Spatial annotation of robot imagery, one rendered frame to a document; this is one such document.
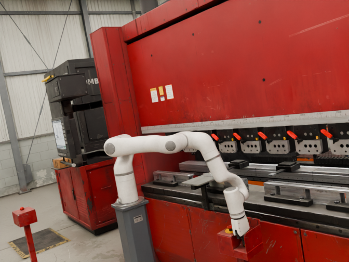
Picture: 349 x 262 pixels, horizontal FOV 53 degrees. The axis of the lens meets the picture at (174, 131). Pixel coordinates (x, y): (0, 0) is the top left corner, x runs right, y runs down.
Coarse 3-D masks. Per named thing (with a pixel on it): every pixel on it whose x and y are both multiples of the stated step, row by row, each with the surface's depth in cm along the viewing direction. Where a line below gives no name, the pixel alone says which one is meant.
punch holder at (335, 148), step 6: (330, 126) 179; (336, 126) 177; (342, 126) 174; (348, 126) 171; (330, 132) 179; (336, 132) 177; (342, 132) 174; (348, 132) 172; (330, 138) 180; (342, 138) 175; (348, 138) 173; (330, 144) 180; (336, 144) 178; (342, 144) 175; (348, 144) 173; (330, 150) 181; (336, 150) 178; (342, 150) 176; (348, 150) 173
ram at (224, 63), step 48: (240, 0) 207; (288, 0) 184; (336, 0) 165; (144, 48) 289; (192, 48) 246; (240, 48) 213; (288, 48) 189; (336, 48) 169; (144, 96) 302; (192, 96) 255; (240, 96) 220; (288, 96) 194; (336, 96) 174
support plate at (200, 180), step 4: (200, 176) 254; (204, 176) 252; (212, 176) 248; (188, 180) 248; (192, 180) 246; (196, 180) 244; (200, 180) 242; (204, 180) 240; (208, 180) 238; (212, 180) 240; (184, 184) 243; (188, 184) 239; (192, 184) 236; (196, 184) 234; (200, 184) 233
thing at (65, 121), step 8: (56, 120) 309; (64, 120) 288; (72, 120) 294; (64, 128) 289; (72, 128) 294; (64, 136) 293; (72, 136) 291; (56, 144) 327; (72, 144) 291; (64, 152) 304; (72, 152) 291; (80, 152) 298
